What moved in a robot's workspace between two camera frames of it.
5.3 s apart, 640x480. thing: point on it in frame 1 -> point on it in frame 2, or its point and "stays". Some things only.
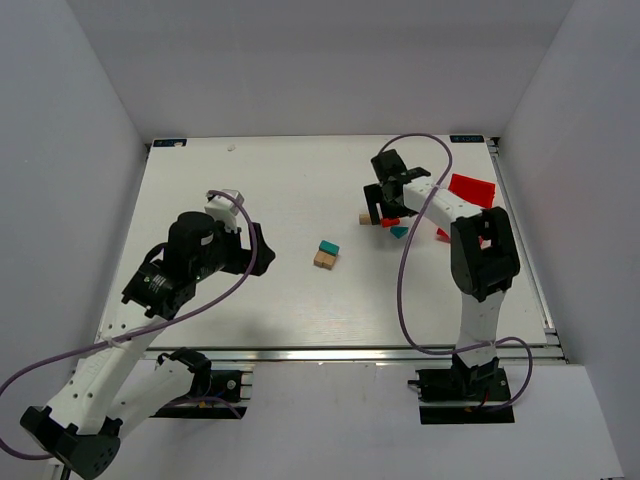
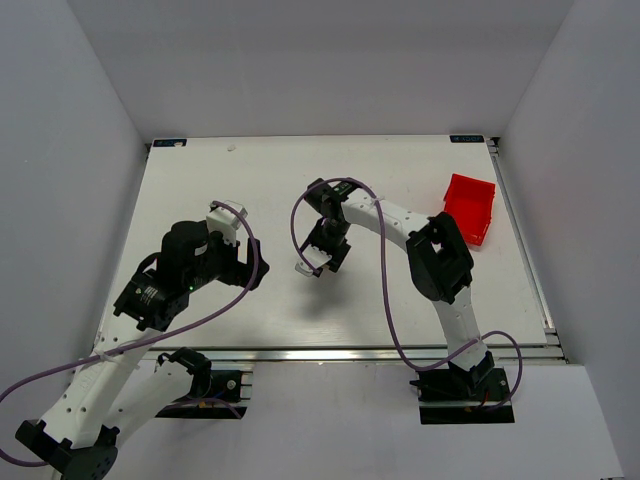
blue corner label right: [466, 139] stays
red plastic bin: [474, 191] stays
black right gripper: [382, 192] -> [327, 252]
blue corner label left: [169, 143] stays
